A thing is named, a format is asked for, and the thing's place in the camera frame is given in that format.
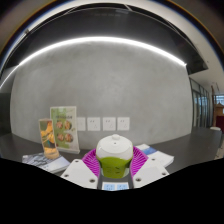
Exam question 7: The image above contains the green menu sign stand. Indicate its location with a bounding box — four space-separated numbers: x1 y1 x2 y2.
49 105 81 154

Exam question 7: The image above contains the white wall socket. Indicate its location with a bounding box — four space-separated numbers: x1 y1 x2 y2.
102 116 117 132
116 116 131 132
76 116 87 132
86 116 101 132

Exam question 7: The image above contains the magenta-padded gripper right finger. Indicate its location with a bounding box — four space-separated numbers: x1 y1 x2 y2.
130 146 170 189

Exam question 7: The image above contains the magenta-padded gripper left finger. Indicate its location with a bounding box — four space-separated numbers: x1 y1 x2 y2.
60 148 101 189

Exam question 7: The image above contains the curved white light strip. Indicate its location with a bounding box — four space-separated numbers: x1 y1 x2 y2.
0 35 188 89

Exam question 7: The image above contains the blue and white booklet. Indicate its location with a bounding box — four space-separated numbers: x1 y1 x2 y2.
134 143 158 158

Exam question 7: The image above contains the grey printed magazine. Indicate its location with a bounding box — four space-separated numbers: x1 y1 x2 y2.
21 151 71 174

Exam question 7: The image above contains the green and white charger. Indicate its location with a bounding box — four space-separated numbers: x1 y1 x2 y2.
95 133 135 179

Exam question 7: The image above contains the black-framed glass partition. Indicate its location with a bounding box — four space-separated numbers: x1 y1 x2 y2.
189 78 224 129

